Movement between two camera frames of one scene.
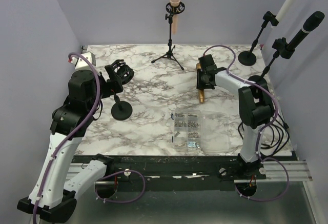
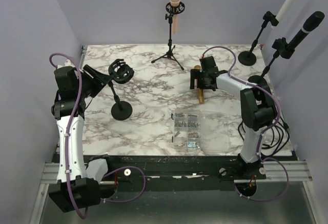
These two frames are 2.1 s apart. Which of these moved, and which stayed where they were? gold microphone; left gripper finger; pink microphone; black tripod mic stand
Moved: left gripper finger
Stayed: black tripod mic stand; gold microphone; pink microphone
